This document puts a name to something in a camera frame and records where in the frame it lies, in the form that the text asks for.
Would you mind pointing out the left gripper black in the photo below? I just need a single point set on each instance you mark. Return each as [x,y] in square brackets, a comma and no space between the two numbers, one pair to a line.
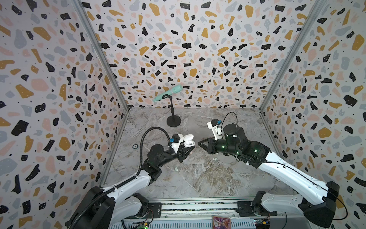
[183,154]

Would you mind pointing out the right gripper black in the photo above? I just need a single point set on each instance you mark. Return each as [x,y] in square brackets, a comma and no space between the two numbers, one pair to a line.
[210,145]

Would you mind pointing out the white earbud charging case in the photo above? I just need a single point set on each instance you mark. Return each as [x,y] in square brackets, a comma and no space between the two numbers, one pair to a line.
[188,141]

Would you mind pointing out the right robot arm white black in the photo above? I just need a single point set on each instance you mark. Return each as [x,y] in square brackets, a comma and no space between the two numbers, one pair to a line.
[315,199]

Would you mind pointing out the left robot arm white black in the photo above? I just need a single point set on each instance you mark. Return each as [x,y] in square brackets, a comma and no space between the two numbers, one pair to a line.
[101,208]

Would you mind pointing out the black microphone stand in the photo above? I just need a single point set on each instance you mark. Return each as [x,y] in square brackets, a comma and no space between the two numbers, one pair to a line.
[173,120]

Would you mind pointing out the mint green microphone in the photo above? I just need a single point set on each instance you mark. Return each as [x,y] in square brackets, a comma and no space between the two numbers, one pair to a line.
[174,90]

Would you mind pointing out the colourful card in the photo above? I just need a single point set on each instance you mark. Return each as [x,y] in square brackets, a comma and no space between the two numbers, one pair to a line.
[219,222]

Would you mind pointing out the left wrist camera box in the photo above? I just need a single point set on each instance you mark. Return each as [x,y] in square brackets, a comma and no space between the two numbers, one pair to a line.
[175,143]

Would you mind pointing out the aluminium rail frame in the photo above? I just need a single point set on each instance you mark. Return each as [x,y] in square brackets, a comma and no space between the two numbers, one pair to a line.
[196,213]

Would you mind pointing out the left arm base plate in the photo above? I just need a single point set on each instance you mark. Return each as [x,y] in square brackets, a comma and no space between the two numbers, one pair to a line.
[153,209]

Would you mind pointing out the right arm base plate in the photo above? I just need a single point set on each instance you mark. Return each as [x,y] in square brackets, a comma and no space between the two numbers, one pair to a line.
[248,209]

